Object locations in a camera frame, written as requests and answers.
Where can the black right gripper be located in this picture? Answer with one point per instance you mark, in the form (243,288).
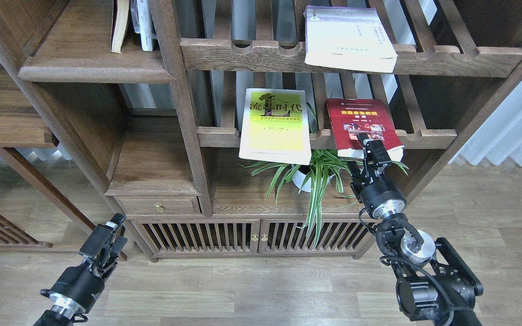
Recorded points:
(380,195)

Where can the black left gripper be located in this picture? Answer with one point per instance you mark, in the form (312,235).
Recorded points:
(78,288)

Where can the red cover book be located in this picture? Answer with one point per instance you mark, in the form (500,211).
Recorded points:
(352,117)

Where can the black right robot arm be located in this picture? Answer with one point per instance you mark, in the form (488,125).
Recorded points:
(433,282)

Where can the green spider plant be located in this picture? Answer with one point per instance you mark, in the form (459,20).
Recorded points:
(325,160)

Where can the brass drawer knob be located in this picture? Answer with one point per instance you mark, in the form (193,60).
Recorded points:
(159,208)

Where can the white plant pot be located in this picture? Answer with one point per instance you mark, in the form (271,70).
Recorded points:
(300,176)

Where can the yellow green cover book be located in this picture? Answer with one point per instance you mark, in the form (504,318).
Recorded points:
(275,126)

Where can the white cover book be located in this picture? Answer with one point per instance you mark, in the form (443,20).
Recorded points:
(348,38)

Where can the dark wooden bookshelf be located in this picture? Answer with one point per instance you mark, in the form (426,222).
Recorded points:
(161,126)

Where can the upright white book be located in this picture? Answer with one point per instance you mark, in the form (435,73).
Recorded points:
(146,26)

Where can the upright tan book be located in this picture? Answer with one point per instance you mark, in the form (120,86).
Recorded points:
(120,22)

